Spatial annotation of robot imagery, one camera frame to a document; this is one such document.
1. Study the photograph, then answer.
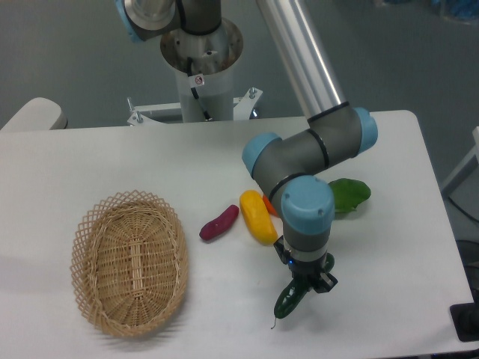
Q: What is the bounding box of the black pedestal cable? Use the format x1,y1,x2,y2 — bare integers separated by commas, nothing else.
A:
186,55,213,123

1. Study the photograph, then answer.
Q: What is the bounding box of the woven wicker basket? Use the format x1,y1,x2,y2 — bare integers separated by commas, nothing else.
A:
70,190,189,337

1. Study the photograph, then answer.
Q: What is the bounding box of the green leafy vegetable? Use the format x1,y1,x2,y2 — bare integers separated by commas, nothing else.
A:
329,178,371,214

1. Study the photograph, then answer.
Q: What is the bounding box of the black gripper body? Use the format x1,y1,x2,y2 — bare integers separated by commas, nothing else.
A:
273,239,329,288

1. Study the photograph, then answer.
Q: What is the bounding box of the green cucumber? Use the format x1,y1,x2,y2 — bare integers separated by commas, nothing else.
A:
272,253,335,329

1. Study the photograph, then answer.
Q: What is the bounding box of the black device at edge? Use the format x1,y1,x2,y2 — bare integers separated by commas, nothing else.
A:
450,303,478,343

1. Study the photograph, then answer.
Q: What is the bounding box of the blue object top right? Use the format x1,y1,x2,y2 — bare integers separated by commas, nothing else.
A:
430,0,478,24

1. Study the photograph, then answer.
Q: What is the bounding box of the white chair armrest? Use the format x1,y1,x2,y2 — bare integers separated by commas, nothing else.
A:
1,97,68,133

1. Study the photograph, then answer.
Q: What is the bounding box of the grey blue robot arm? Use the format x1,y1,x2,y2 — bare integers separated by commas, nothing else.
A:
116,1,378,292

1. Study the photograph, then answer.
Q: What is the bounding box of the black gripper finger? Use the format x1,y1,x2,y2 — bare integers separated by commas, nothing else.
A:
312,272,338,293
289,276,308,294

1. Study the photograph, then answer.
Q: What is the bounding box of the white furniture at right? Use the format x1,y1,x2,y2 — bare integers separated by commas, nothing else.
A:
441,127,478,197

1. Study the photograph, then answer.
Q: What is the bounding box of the white metal base frame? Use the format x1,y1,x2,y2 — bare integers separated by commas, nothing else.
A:
126,87,263,126

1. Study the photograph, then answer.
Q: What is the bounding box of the orange tangerine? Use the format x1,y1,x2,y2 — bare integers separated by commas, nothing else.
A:
262,194,278,217

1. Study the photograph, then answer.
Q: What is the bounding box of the purple sweet potato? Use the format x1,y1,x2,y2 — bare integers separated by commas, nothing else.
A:
199,204,240,242

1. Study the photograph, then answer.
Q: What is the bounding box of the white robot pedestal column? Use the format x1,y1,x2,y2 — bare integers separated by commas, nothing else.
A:
160,18,243,123

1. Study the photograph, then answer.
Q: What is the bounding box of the yellow mango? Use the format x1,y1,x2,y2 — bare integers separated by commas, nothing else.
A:
239,190,278,246

